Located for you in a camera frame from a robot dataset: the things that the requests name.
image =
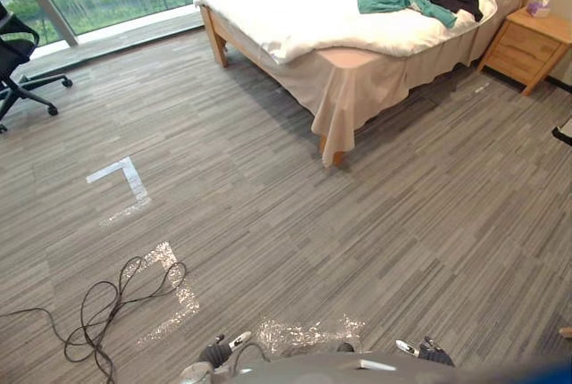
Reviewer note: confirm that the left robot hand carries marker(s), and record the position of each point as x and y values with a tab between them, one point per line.
217	352

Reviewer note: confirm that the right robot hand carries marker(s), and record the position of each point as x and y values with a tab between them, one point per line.
431	352

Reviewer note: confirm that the beige bed sheet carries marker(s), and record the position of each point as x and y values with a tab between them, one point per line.
380	76

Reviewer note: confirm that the teal cloth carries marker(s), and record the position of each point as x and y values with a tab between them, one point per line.
397	2

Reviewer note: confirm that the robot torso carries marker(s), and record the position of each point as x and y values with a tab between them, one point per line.
357	368

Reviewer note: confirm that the black object with white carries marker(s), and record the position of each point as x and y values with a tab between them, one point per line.
564	131

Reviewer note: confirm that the wooden nightstand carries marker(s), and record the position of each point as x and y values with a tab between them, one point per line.
523	47

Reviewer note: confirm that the black office chair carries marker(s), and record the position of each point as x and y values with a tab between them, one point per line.
18	58

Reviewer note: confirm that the white duvet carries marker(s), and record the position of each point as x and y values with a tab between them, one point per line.
308	4

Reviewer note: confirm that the purple tissue box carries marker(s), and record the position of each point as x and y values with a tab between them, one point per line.
538	6

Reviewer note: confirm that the wooden bed frame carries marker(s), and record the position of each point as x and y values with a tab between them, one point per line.
217	35

